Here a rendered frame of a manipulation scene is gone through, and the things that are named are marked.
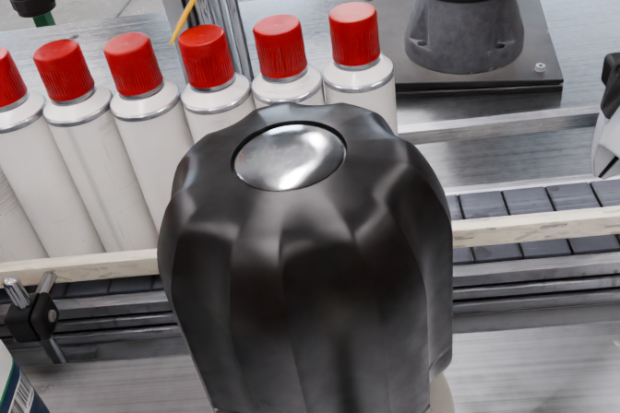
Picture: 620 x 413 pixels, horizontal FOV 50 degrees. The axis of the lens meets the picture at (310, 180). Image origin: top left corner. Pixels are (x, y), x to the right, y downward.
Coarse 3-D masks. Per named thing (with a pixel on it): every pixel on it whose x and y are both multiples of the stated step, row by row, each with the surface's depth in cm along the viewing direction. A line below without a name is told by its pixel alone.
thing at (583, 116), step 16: (528, 112) 54; (544, 112) 53; (560, 112) 53; (576, 112) 53; (592, 112) 53; (400, 128) 54; (416, 128) 54; (432, 128) 54; (448, 128) 54; (464, 128) 54; (480, 128) 54; (496, 128) 54; (512, 128) 54; (528, 128) 54; (544, 128) 54; (560, 128) 53; (416, 144) 55
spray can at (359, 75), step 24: (336, 24) 44; (360, 24) 43; (336, 48) 45; (360, 48) 44; (336, 72) 46; (360, 72) 45; (384, 72) 46; (336, 96) 46; (360, 96) 46; (384, 96) 46
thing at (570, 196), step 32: (512, 192) 59; (544, 192) 58; (576, 192) 58; (608, 192) 57; (480, 256) 53; (512, 256) 53; (544, 256) 53; (32, 288) 57; (64, 288) 57; (96, 288) 56; (128, 288) 56; (160, 288) 55
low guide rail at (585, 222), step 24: (528, 216) 51; (552, 216) 51; (576, 216) 50; (600, 216) 50; (456, 240) 52; (480, 240) 52; (504, 240) 52; (528, 240) 52; (0, 264) 55; (24, 264) 55; (48, 264) 54; (72, 264) 54; (96, 264) 54; (120, 264) 54; (144, 264) 54; (0, 288) 56
